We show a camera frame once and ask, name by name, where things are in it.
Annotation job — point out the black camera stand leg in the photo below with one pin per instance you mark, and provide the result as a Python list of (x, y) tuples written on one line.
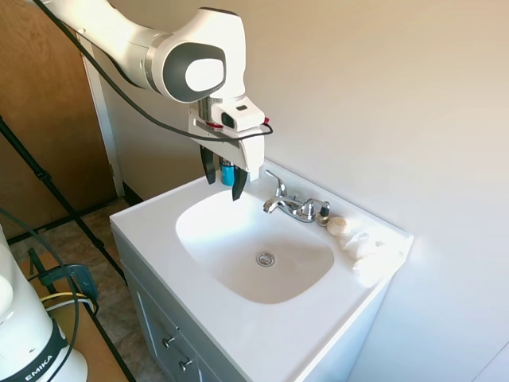
[(51, 187)]

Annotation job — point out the grey vanity cabinet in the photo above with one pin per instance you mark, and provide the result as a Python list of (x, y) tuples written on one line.
[(159, 310)]

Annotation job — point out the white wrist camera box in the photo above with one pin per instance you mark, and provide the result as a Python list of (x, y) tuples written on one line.
[(242, 113)]

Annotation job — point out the teal jar with black lid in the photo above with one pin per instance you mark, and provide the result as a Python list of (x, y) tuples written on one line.
[(227, 175)]

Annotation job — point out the black baseboard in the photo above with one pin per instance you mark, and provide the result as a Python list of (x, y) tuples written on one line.
[(133, 193)]

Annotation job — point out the white door frame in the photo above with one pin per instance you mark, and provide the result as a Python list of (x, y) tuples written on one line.
[(101, 119)]

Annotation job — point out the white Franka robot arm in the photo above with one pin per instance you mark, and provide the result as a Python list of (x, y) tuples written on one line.
[(199, 40)]

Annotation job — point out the round beige soap bar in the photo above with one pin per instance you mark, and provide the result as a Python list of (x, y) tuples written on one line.
[(339, 226)]

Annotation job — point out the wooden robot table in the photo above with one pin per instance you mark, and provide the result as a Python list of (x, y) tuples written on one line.
[(95, 350)]

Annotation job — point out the chrome faucet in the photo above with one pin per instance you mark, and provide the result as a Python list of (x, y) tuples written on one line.
[(292, 205)]

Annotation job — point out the brown wooden door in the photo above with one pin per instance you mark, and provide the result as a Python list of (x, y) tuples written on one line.
[(40, 119)]

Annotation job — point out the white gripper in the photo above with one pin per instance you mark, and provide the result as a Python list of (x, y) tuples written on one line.
[(250, 153)]

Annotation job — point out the small dark bottle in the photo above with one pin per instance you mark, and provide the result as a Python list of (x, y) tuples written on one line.
[(324, 215)]

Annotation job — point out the chrome sink drain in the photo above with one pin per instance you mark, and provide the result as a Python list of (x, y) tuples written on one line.
[(265, 258)]

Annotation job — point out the white sink vanity top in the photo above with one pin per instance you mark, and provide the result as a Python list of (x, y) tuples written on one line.
[(222, 302)]

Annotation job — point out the metal cabinet knob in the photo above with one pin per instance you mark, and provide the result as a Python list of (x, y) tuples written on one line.
[(169, 341), (185, 363)]

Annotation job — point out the white tissue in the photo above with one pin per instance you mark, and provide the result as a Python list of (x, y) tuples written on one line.
[(367, 252)]

